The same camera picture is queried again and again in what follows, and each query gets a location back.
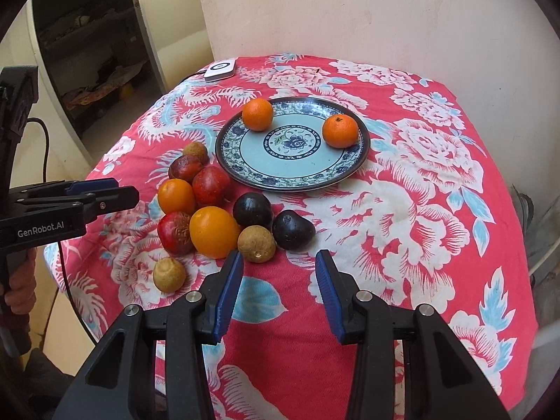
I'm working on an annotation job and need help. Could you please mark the blue floral ceramic plate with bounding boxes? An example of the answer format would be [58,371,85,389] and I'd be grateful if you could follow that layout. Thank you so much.
[215,97,371,192]

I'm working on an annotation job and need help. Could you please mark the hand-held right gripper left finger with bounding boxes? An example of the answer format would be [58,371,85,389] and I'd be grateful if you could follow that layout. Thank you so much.
[52,249,244,420]

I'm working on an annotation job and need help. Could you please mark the round orange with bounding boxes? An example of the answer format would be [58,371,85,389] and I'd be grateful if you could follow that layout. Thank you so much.
[242,98,274,132]

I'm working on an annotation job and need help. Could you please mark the large orange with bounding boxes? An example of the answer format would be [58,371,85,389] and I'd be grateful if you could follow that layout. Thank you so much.
[189,206,241,259]

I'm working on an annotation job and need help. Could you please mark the white square device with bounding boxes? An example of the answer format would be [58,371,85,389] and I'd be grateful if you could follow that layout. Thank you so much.
[204,59,238,83]

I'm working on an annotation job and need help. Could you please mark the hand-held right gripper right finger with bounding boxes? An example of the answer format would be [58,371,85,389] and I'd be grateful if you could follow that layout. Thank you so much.
[316,249,510,420]

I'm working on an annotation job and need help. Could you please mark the dark red fruit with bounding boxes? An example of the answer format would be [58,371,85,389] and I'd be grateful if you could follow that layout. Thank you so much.
[169,155,204,183]

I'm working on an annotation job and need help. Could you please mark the white pipe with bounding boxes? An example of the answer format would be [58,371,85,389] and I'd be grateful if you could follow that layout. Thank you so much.
[527,245,560,281]

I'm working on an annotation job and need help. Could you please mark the pointed dark purple fruit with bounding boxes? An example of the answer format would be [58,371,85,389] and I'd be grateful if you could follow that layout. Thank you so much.
[272,210,316,251]

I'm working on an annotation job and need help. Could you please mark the round dark purple fruit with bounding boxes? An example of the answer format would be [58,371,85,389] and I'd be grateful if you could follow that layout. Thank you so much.
[232,192,274,229]

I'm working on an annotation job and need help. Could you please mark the small orange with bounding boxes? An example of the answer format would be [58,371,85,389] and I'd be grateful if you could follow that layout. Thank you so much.
[157,179,197,215]

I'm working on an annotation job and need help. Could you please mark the person's dark clothing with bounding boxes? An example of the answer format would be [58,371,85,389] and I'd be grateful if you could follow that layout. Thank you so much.
[0,345,77,412]

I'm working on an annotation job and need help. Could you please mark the thin device cable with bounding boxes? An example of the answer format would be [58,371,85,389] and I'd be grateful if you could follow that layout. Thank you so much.
[175,70,206,86]

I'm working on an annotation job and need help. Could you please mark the tan round fruit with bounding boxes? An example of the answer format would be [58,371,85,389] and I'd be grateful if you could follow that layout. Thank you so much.
[153,257,187,293]
[237,225,277,264]

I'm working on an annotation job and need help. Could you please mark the red floral tablecloth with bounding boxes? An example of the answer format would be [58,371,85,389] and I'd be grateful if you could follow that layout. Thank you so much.
[44,52,541,420]

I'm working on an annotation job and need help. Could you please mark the orange tangerine with stem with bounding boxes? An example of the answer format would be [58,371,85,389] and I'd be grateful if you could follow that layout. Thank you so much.
[322,114,359,149]

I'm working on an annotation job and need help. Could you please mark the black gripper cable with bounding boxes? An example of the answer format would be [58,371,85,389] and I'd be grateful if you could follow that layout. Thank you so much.
[24,118,103,346]

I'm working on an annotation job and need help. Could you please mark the person's left hand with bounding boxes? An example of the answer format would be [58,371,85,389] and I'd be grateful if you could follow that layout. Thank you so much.
[0,249,38,329]

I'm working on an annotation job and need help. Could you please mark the dark cluttered shelf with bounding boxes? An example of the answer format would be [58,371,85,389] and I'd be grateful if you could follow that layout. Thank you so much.
[33,0,165,136]

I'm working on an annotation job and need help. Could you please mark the bright red fruit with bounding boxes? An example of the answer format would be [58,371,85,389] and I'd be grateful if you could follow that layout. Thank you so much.
[192,166,232,207]

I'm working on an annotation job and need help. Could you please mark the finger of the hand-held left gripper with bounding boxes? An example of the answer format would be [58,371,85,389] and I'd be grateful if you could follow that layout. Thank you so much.
[11,177,120,204]
[20,186,141,228]

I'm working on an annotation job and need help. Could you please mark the wrinkled red fruit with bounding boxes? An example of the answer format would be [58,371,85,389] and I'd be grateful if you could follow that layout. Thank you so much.
[157,212,195,255]

